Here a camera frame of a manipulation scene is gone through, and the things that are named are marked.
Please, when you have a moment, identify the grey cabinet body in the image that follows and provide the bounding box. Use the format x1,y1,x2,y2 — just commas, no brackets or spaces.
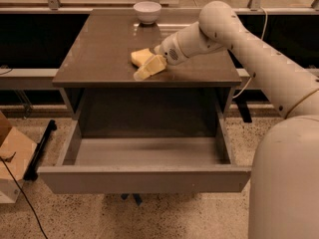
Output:
53,9,240,138

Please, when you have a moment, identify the white cable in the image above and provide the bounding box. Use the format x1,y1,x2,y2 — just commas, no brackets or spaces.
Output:
231,7,269,101

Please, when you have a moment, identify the cardboard box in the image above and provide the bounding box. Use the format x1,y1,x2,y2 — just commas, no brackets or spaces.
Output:
0,112,37,203

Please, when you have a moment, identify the yellow sponge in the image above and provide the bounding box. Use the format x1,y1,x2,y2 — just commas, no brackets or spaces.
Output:
131,49,155,67

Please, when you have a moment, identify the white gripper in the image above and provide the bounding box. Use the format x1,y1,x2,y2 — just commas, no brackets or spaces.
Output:
134,33,185,81

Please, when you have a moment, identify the black bar on floor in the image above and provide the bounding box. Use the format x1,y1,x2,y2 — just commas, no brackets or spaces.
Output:
23,119,57,181

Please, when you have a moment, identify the black floor cable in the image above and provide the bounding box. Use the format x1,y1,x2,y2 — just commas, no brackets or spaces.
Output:
0,156,50,239

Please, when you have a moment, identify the black table leg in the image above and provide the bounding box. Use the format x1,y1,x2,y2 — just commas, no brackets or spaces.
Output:
233,92,252,123

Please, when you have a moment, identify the open grey top drawer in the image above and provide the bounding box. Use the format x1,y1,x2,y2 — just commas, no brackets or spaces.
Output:
38,91,251,194

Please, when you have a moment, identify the white ceramic bowl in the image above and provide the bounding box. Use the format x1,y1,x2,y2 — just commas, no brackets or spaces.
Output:
134,1,161,25

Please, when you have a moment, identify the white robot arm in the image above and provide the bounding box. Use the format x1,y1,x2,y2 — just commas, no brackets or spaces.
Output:
131,1,319,239

